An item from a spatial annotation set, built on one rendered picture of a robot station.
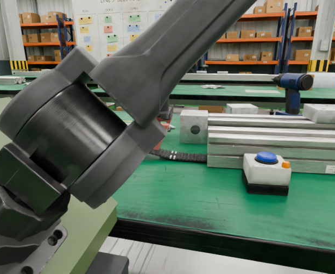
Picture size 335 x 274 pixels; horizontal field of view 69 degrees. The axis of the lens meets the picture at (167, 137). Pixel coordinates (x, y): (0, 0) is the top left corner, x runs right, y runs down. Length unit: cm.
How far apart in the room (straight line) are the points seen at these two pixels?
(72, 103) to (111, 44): 365
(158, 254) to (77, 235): 88
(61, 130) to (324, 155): 60
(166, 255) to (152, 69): 106
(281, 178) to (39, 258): 43
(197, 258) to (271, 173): 75
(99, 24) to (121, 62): 375
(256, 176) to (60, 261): 37
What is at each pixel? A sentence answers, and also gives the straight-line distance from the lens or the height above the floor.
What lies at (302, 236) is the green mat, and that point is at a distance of 46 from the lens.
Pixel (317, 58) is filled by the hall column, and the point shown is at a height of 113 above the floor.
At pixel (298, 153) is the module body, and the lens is 66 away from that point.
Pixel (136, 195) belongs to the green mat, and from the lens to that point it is 51.
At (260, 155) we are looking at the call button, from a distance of 54.
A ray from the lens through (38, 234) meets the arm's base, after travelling 27.
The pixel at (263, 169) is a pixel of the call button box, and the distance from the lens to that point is 52.
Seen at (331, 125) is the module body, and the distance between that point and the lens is 88.
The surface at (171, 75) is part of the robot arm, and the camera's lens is 20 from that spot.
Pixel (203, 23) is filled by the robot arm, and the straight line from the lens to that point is 21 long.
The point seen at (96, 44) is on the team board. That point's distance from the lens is 395.
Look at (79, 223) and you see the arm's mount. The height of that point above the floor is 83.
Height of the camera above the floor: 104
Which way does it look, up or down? 17 degrees down
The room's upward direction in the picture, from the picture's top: straight up
